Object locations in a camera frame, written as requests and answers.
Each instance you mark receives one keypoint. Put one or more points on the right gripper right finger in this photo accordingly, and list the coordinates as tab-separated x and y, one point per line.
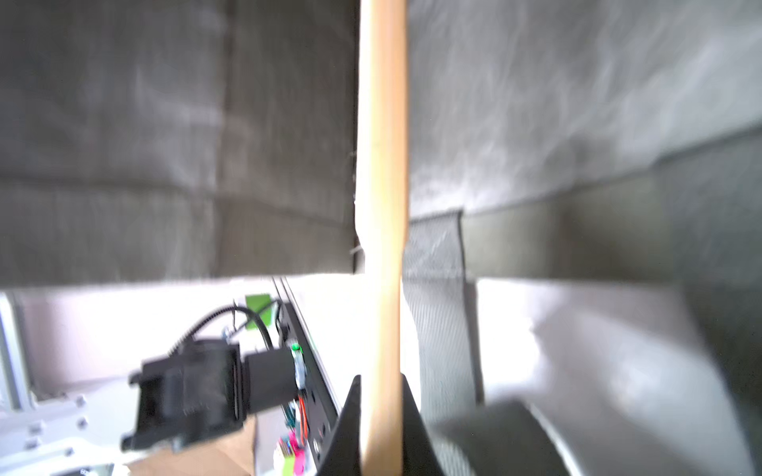
419	457

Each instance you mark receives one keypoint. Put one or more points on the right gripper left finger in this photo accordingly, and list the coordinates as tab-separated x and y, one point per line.
343	456

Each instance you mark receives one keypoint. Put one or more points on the olive green tote bag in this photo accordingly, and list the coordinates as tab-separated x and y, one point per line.
582	274

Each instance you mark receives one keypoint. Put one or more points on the grey white folding fan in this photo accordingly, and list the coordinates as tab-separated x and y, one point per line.
381	219

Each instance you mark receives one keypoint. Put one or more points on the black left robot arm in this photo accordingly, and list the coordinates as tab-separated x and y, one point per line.
206	391

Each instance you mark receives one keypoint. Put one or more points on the brown cardboard box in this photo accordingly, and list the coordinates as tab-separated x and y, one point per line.
231	455

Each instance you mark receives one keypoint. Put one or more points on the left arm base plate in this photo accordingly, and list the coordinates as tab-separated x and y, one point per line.
322	411

